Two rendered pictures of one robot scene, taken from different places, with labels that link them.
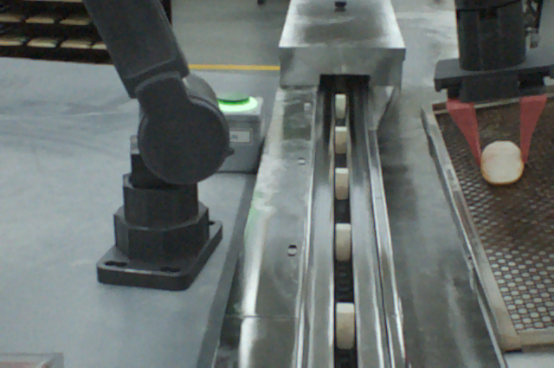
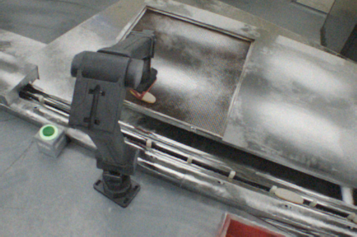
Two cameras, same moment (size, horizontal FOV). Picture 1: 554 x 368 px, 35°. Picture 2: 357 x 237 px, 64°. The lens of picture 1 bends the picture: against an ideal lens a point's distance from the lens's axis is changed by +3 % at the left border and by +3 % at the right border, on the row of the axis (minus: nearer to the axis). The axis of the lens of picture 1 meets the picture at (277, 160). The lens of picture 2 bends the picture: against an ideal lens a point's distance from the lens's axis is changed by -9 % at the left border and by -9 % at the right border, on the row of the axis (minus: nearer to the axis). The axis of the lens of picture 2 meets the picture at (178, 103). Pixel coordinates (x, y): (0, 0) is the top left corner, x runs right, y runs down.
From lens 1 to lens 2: 0.89 m
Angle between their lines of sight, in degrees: 70
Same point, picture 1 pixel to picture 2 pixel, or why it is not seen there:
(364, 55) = (27, 76)
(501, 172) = (152, 99)
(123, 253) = (120, 197)
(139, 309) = (146, 201)
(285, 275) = (166, 163)
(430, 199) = not seen: hidden behind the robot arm
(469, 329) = (180, 136)
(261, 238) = (143, 161)
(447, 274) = (155, 128)
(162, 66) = (129, 152)
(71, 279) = (120, 214)
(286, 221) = not seen: hidden behind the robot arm
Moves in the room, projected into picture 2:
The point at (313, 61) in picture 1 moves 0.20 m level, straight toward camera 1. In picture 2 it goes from (15, 91) to (62, 110)
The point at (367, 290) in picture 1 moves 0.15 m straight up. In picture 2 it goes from (173, 149) to (180, 118)
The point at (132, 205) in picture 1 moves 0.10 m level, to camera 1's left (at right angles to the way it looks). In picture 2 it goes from (122, 186) to (107, 217)
